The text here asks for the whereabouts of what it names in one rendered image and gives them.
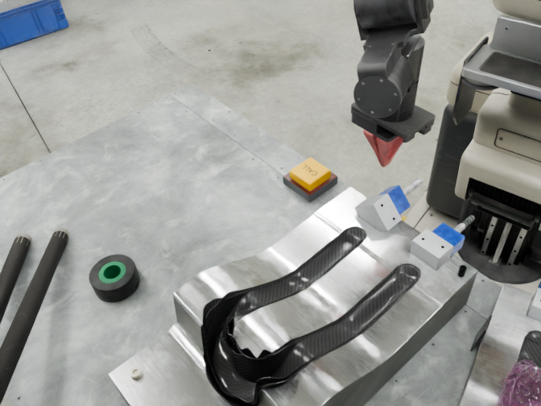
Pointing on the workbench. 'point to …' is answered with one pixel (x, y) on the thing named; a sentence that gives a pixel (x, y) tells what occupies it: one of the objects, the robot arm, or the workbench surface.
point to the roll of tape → (114, 278)
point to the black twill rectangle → (481, 333)
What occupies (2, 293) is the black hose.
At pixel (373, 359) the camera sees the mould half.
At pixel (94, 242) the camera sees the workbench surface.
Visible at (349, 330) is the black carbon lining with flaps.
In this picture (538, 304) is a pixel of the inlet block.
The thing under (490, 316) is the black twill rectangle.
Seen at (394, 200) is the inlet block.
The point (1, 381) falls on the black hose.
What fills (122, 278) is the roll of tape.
